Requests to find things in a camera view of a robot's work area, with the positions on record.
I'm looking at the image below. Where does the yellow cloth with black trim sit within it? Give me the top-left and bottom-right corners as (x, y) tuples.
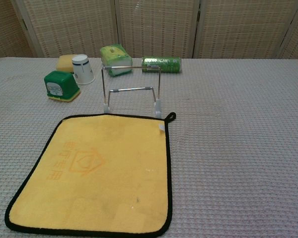
(4, 112), (176, 238)

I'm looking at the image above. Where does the green drink can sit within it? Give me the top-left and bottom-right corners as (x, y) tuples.
(141, 56), (182, 74)

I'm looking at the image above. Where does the green tissue pack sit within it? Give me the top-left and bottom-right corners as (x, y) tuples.
(99, 44), (133, 77)

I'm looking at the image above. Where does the white woven tablecloth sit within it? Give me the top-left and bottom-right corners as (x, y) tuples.
(0, 57), (298, 238)

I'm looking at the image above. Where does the green plastic box yellow lid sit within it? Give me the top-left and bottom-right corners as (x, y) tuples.
(43, 70), (81, 103)

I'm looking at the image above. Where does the woven folding screen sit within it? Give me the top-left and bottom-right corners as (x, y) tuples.
(0, 0), (298, 61)

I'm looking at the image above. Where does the yellow sponge block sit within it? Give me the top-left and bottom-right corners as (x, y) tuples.
(55, 55), (77, 73)

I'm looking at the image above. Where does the silver metal wire rack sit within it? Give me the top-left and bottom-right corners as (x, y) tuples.
(101, 65), (162, 118)

